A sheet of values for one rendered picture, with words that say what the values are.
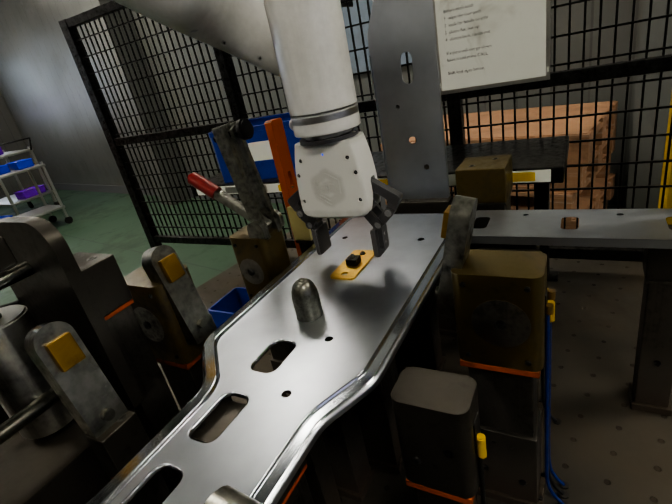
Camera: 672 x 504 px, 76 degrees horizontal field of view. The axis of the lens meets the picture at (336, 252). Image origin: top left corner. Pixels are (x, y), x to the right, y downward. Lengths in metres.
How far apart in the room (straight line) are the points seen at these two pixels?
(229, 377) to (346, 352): 0.12
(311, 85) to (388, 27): 0.31
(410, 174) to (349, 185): 0.30
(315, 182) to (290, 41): 0.16
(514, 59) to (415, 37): 0.31
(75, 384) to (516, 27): 0.94
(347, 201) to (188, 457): 0.33
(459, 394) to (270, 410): 0.17
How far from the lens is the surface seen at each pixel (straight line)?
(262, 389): 0.44
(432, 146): 0.80
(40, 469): 0.55
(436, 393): 0.41
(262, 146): 1.08
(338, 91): 0.52
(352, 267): 0.60
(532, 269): 0.47
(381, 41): 0.80
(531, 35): 1.03
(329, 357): 0.45
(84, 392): 0.49
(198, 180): 0.71
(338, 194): 0.54
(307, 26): 0.51
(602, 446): 0.77
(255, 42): 0.62
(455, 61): 1.05
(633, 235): 0.65
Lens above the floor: 1.27
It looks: 24 degrees down
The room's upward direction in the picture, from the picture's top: 12 degrees counter-clockwise
